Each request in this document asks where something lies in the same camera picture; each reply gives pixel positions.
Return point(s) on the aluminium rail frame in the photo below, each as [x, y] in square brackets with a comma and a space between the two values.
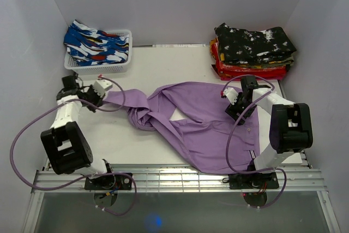
[178, 198]

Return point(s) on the purple trousers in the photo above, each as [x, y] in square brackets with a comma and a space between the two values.
[191, 117]

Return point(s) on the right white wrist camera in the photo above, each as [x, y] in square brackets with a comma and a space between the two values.
[231, 94]

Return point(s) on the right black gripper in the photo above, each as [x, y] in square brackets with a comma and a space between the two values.
[233, 110]

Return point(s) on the blue patterned trousers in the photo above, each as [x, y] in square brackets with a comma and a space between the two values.
[89, 46]

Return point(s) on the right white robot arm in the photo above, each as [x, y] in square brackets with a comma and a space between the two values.
[290, 128]

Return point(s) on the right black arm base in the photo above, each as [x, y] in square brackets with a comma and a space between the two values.
[252, 180]

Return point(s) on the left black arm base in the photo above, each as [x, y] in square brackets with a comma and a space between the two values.
[110, 182]

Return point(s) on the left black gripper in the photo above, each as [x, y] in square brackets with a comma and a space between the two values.
[99, 99]

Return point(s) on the red folded trousers stack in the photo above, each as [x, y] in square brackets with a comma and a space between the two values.
[227, 72]

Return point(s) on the white plastic basket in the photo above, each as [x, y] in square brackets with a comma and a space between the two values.
[70, 63]

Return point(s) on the black white patterned folded trousers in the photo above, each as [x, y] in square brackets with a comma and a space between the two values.
[238, 46]

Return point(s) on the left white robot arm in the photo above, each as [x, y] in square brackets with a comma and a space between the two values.
[66, 147]

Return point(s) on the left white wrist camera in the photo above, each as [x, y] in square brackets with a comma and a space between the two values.
[101, 87]

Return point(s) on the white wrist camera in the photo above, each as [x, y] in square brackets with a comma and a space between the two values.
[101, 87]
[231, 94]

